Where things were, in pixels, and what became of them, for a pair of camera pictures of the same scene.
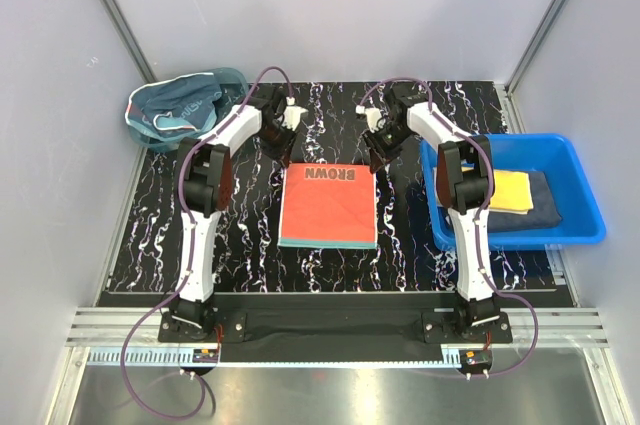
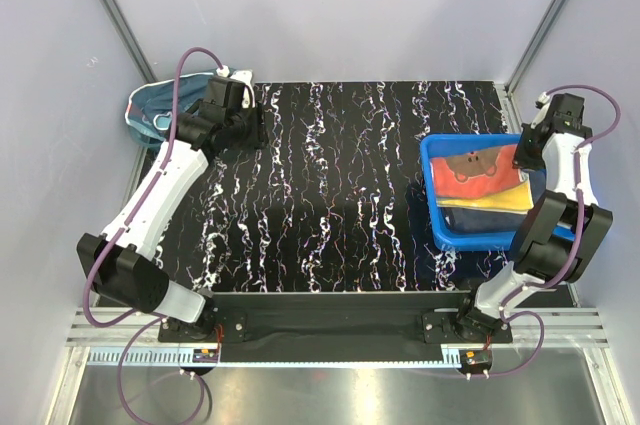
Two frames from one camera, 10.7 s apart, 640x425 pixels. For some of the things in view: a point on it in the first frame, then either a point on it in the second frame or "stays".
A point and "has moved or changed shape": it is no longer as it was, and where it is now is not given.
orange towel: [328, 205] has moved or changed shape
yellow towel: [512, 193] stays
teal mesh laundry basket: [170, 115] stays
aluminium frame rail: [114, 326] stays
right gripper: [377, 161] -> [521, 160]
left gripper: [281, 152] -> [257, 139]
